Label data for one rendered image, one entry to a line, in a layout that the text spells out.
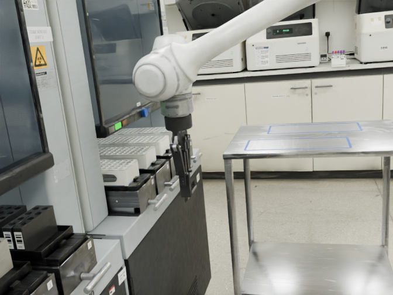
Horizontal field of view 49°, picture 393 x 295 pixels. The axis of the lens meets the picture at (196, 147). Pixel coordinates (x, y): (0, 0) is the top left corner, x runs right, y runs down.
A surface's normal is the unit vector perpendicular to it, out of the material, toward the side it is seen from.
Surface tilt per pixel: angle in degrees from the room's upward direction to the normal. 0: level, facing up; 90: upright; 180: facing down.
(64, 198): 90
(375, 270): 0
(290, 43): 90
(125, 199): 90
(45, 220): 90
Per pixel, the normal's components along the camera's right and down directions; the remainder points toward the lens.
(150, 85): -0.30, 0.32
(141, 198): 0.97, -0.03
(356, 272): -0.09, -0.96
